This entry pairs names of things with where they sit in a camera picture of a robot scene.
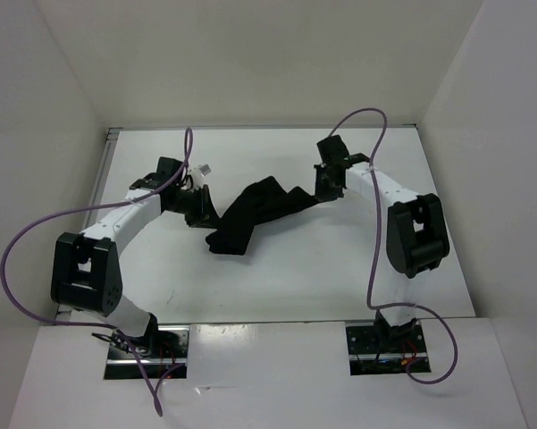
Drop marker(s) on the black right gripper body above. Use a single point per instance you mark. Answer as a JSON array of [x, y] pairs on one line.
[[328, 166]]

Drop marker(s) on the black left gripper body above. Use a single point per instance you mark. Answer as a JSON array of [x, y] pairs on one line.
[[186, 202]]

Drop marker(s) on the black skirt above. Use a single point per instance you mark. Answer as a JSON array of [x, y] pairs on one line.
[[261, 202]]

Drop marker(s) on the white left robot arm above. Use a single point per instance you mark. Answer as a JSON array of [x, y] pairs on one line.
[[86, 272]]

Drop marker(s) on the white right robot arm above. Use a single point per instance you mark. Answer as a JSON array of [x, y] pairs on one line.
[[411, 237]]

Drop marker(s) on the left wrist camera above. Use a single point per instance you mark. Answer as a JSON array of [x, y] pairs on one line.
[[199, 172]]

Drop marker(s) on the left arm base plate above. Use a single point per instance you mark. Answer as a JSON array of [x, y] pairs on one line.
[[169, 359]]

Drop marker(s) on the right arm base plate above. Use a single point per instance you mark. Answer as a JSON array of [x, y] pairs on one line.
[[367, 355]]

